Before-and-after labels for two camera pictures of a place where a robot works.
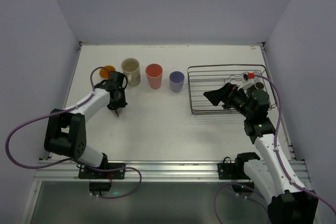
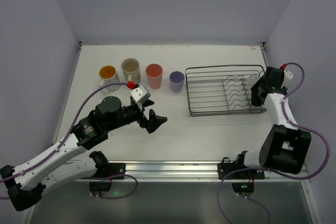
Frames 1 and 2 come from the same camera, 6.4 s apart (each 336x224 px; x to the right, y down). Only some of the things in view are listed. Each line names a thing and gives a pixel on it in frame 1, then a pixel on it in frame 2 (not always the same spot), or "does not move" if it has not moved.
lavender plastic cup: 177,80 does not move
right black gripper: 226,95 -> 259,93
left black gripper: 117,105 -> 143,116
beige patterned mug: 130,67 does not move
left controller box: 100,186 does not move
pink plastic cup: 154,73 does not move
